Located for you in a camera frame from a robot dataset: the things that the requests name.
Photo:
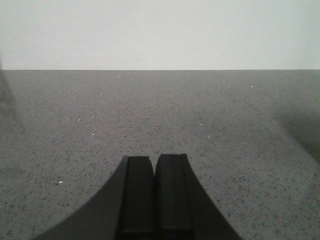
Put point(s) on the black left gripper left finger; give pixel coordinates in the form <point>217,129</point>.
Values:
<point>123,209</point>

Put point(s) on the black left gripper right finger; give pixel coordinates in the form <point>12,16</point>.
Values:
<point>184,211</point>

